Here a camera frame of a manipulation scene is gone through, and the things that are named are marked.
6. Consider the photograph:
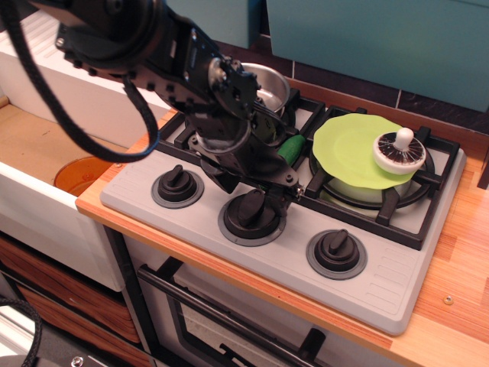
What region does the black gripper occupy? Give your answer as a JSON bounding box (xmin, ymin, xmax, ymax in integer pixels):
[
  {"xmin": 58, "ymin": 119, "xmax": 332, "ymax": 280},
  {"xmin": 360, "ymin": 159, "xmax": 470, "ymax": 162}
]
[{"xmin": 186, "ymin": 114, "xmax": 302, "ymax": 218}]

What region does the green toy pickle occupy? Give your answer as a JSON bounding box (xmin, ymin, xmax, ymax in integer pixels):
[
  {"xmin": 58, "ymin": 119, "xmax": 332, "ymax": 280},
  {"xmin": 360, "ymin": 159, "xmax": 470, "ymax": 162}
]
[{"xmin": 277, "ymin": 135, "xmax": 306, "ymax": 166}]

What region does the white brown toy mushroom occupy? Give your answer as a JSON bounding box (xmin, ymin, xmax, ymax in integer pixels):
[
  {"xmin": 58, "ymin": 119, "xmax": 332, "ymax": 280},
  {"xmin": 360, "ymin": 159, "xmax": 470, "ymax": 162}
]
[{"xmin": 373, "ymin": 128, "xmax": 427, "ymax": 175}]

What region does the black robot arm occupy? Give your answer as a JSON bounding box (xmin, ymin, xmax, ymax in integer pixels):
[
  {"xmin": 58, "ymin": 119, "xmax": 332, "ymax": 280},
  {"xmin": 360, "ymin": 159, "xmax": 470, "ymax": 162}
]
[{"xmin": 36, "ymin": 1, "xmax": 300, "ymax": 216}]

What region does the black middle stove knob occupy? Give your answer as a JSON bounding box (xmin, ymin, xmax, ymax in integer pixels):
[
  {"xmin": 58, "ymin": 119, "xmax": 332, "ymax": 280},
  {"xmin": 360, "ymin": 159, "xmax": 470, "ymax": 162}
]
[{"xmin": 218, "ymin": 189, "xmax": 286, "ymax": 247}]

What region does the black stove knob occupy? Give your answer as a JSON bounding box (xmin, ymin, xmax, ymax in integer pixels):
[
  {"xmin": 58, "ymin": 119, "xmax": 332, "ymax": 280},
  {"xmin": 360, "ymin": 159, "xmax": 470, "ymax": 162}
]
[
  {"xmin": 306, "ymin": 229, "xmax": 368, "ymax": 281},
  {"xmin": 218, "ymin": 189, "xmax": 286, "ymax": 247},
  {"xmin": 151, "ymin": 164, "xmax": 204, "ymax": 209}
]

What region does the grey toy stove top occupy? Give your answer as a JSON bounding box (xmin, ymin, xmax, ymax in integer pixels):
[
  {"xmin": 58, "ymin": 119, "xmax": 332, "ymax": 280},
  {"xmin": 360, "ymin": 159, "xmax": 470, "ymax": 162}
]
[{"xmin": 99, "ymin": 95, "xmax": 468, "ymax": 337}]

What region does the black right stove knob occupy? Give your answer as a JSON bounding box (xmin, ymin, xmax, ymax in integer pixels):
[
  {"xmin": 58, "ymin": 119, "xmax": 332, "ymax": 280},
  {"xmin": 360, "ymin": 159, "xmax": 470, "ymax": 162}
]
[{"xmin": 306, "ymin": 229, "xmax": 368, "ymax": 281}]

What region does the lime green plate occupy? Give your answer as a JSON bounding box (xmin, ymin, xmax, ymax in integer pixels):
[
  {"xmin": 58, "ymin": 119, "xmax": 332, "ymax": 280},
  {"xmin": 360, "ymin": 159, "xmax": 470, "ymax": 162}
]
[{"xmin": 313, "ymin": 113, "xmax": 414, "ymax": 190}]

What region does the black left stove knob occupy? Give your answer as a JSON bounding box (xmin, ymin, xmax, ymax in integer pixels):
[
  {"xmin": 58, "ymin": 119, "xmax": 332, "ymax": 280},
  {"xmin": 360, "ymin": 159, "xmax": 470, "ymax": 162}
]
[{"xmin": 151, "ymin": 164, "xmax": 204, "ymax": 209}]

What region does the stainless steel pot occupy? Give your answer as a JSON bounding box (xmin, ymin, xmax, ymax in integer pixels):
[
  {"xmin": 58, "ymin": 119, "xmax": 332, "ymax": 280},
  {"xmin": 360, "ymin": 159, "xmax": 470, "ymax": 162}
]
[{"xmin": 242, "ymin": 63, "xmax": 290, "ymax": 116}]

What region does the black left burner grate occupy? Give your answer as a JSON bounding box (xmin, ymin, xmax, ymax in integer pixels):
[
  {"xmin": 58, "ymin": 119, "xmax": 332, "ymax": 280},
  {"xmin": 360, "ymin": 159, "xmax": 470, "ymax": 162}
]
[{"xmin": 151, "ymin": 89, "xmax": 330, "ymax": 198}]

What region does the black burner grate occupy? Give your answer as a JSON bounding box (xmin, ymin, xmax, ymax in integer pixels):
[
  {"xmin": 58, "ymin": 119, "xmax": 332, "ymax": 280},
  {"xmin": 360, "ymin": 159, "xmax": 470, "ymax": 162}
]
[
  {"xmin": 298, "ymin": 107, "xmax": 466, "ymax": 250},
  {"xmin": 151, "ymin": 89, "xmax": 330, "ymax": 198}
]

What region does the black right burner grate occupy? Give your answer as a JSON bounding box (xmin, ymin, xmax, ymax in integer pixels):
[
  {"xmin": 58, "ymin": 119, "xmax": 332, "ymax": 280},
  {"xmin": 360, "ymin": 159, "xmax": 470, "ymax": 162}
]
[{"xmin": 298, "ymin": 107, "xmax": 466, "ymax": 250}]

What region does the orange translucent bowl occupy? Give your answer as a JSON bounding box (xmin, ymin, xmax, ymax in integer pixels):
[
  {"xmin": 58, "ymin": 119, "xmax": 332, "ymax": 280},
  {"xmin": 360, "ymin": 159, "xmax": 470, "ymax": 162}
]
[{"xmin": 53, "ymin": 156, "xmax": 112, "ymax": 196}]

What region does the wood grain drawer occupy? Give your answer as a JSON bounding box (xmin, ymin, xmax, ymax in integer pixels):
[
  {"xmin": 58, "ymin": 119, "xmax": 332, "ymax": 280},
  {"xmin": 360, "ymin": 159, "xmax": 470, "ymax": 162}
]
[{"xmin": 1, "ymin": 233, "xmax": 150, "ymax": 366}]

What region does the black braided cable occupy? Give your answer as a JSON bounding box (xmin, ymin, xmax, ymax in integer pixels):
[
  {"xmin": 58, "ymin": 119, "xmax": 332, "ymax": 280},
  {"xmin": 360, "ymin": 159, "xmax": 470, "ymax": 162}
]
[{"xmin": 0, "ymin": 0, "xmax": 161, "ymax": 164}]

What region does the oven door with black handle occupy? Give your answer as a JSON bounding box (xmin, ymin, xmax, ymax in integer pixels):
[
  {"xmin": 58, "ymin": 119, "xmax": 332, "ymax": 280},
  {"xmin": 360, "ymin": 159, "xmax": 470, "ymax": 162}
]
[{"xmin": 137, "ymin": 255, "xmax": 337, "ymax": 367}]

